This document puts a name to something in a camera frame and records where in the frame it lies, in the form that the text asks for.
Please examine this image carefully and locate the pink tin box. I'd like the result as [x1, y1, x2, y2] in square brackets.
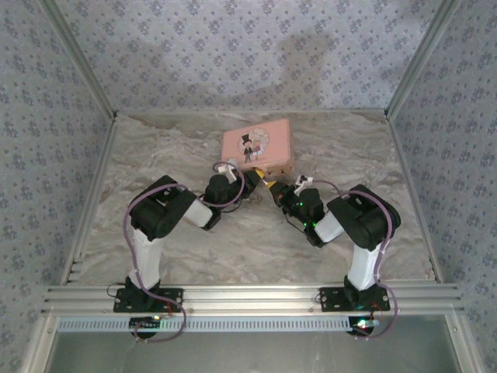
[220, 117, 297, 176]

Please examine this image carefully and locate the small lit circuit board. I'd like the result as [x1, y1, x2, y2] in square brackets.
[130, 316, 162, 337]
[348, 316, 381, 337]

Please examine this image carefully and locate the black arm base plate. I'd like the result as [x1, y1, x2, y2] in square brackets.
[318, 286, 391, 312]
[113, 288, 184, 313]

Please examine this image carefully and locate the aluminium table side rail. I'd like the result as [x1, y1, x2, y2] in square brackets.
[386, 112, 444, 284]
[61, 114, 119, 284]

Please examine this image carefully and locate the aluminium mounting rail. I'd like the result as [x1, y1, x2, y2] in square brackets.
[42, 284, 465, 314]

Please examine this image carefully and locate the slotted grey cable duct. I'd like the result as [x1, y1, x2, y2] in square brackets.
[57, 315, 360, 333]

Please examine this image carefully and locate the aluminium frame post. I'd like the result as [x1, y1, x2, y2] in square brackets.
[384, 0, 464, 119]
[41, 0, 119, 119]

